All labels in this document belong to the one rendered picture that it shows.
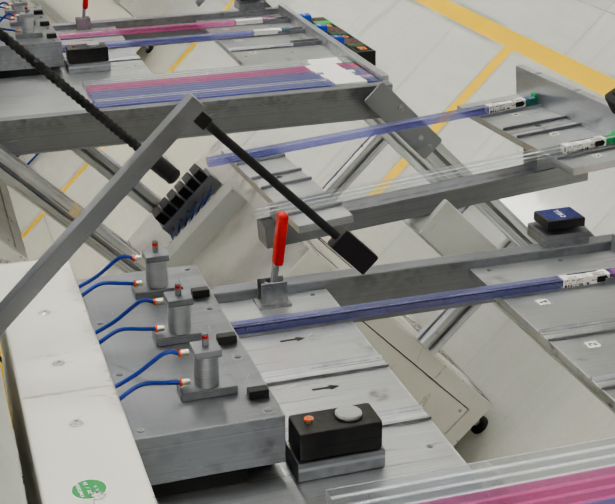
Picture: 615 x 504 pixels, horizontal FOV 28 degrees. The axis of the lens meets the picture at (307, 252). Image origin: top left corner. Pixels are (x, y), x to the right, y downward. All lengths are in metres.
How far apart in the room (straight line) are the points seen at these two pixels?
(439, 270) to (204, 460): 0.52
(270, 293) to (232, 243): 1.14
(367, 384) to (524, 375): 1.47
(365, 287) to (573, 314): 0.24
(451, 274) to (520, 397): 1.18
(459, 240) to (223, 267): 0.85
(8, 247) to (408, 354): 0.80
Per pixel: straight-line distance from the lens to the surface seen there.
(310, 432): 1.08
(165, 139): 1.05
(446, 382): 2.53
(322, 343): 1.32
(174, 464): 1.07
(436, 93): 3.68
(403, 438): 1.16
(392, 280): 1.47
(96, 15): 5.75
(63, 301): 1.25
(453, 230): 1.74
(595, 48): 3.31
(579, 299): 1.45
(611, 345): 1.35
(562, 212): 1.57
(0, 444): 0.98
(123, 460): 0.98
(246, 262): 2.44
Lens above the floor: 1.70
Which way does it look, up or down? 28 degrees down
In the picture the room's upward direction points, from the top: 50 degrees counter-clockwise
